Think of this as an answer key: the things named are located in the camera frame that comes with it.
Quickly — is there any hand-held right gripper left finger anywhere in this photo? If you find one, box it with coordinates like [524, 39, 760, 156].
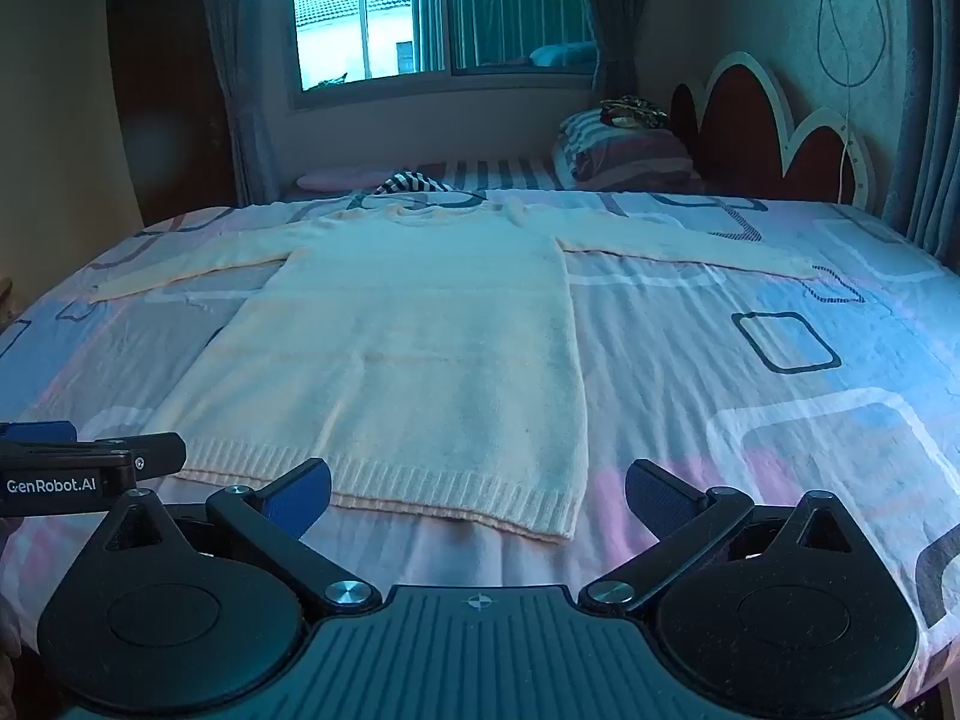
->
[103, 457, 380, 611]

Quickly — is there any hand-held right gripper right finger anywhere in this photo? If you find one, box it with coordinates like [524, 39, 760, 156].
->
[581, 459, 856, 614]

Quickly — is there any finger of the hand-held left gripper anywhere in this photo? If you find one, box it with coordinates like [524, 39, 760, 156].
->
[94, 433, 186, 478]
[0, 424, 77, 445]

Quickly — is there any cream knit sweater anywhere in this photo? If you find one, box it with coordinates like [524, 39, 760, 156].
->
[90, 195, 818, 545]

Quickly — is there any patterned pastel blanket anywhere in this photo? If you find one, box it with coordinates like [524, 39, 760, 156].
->
[0, 191, 960, 720]

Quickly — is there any black white red striped garment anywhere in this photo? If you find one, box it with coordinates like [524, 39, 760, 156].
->
[371, 171, 451, 197]

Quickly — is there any folded striped pink quilt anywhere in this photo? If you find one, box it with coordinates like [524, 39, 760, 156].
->
[551, 109, 695, 191]

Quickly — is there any brown wooden wardrobe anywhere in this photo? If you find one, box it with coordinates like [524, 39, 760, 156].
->
[105, 0, 233, 230]

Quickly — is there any striped pink bed sheet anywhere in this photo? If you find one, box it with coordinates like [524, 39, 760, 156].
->
[285, 156, 560, 200]

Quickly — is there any red white wooden headboard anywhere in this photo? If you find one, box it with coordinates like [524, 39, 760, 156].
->
[667, 51, 878, 207]

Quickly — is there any yellow patterned cloth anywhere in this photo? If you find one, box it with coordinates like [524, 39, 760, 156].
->
[598, 95, 668, 128]

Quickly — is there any grey curtain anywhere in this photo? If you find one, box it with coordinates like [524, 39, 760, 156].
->
[577, 0, 638, 95]
[904, 0, 960, 260]
[199, 0, 290, 203]

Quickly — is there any window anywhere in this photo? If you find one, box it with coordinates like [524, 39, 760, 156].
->
[289, 0, 601, 91]

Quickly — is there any teal curtain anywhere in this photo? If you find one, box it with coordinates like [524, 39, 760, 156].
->
[409, 0, 593, 68]

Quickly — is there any hanging charger cable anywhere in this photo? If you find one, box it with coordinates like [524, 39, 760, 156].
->
[817, 0, 886, 203]

